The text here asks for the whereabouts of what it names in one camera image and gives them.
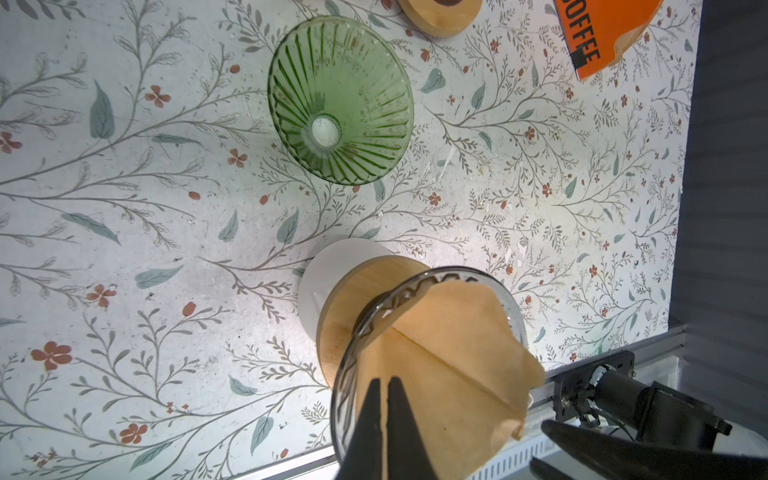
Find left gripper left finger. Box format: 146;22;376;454
336;379;383;480

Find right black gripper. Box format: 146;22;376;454
541;420;767;479

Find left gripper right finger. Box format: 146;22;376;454
386;377;437;480

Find grey clear glass dripper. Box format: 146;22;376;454
328;266;528;461

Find wooden dripper ring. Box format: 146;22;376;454
316;255;431;390
397;0;484;40

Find orange coffee filter pack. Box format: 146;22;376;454
555;0;662;81

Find frosted white glass mug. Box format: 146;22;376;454
297;238;391;342

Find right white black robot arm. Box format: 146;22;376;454
541;369;767;479

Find green glass dripper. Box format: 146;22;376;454
268;16;414;186

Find white perforated vent strip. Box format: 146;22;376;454
469;435;560;480

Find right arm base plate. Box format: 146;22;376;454
552;350;635;428

